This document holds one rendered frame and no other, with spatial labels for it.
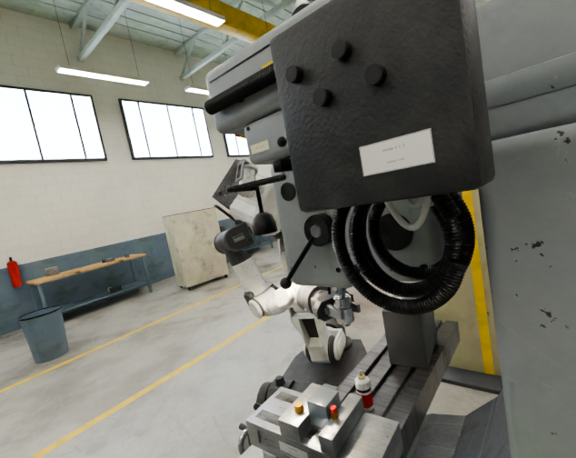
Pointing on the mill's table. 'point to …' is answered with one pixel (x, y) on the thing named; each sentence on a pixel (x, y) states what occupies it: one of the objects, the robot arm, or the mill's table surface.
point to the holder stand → (410, 337)
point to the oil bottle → (364, 391)
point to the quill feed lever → (314, 231)
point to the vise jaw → (293, 425)
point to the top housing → (255, 56)
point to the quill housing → (328, 276)
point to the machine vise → (359, 427)
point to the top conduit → (266, 76)
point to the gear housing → (266, 139)
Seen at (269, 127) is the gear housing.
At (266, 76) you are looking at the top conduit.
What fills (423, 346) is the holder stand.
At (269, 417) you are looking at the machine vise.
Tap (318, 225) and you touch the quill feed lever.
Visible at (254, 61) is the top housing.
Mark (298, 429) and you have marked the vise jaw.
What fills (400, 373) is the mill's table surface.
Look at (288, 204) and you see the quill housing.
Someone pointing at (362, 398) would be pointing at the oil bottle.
